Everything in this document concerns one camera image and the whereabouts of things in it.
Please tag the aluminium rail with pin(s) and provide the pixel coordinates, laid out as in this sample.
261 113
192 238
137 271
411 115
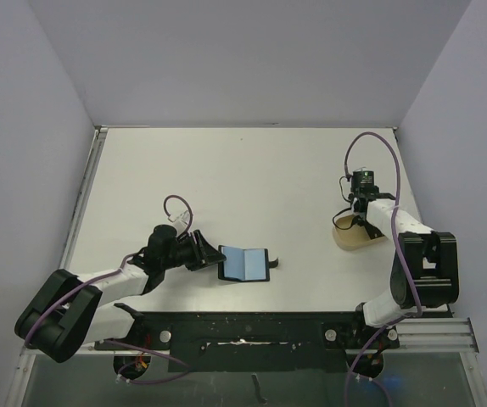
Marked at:
437 335
87 180

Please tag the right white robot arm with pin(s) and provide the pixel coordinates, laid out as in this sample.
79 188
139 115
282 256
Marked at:
424 273

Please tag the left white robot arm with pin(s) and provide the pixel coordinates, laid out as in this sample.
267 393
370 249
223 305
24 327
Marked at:
70 310

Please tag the left aluminium rail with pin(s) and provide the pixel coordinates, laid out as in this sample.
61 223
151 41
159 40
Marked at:
87 180

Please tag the black leather card holder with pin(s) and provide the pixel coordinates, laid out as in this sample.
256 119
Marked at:
245 264

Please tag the beige card tray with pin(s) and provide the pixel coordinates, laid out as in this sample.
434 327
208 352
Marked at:
351 234

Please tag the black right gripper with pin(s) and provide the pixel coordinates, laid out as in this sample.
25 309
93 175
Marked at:
365 202

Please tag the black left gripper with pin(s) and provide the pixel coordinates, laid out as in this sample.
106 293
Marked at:
207 254

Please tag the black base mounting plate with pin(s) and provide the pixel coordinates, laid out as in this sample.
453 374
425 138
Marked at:
251 342

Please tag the right aluminium rail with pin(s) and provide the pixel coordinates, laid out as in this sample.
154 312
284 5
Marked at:
437 335

